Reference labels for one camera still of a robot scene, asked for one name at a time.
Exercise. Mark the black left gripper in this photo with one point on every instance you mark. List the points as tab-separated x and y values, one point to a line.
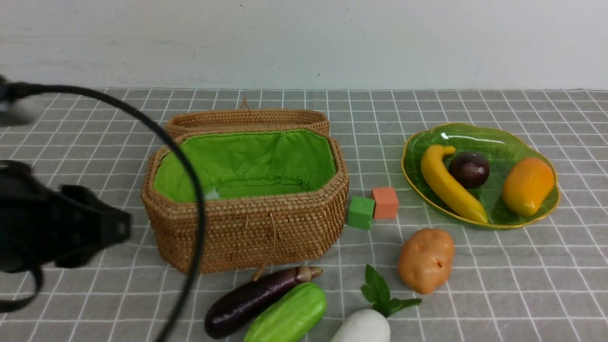
28	217

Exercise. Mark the white toy radish green leaves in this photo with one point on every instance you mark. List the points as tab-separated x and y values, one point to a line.
371	325

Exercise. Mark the orange foam cube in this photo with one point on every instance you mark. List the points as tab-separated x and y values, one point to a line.
386	203

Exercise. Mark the yellow toy banana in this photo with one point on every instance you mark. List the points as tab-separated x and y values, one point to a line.
450	191

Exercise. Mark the woven wicker basket green lining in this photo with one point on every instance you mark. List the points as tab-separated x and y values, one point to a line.
271	197

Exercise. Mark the orange brown toy potato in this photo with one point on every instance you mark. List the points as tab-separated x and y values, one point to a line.
426	260

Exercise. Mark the dark purple toy plum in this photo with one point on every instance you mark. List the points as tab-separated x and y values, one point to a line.
470	169

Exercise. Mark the green foam cube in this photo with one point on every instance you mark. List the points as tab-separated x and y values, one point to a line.
360	213

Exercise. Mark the orange yellow toy mango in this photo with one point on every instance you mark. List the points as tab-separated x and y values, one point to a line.
527	186

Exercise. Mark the grey checked tablecloth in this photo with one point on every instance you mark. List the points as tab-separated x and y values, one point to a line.
542	283

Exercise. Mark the green toy cucumber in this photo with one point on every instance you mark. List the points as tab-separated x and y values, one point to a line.
290	318

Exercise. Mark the purple toy eggplant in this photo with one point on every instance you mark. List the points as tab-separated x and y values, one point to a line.
236	308

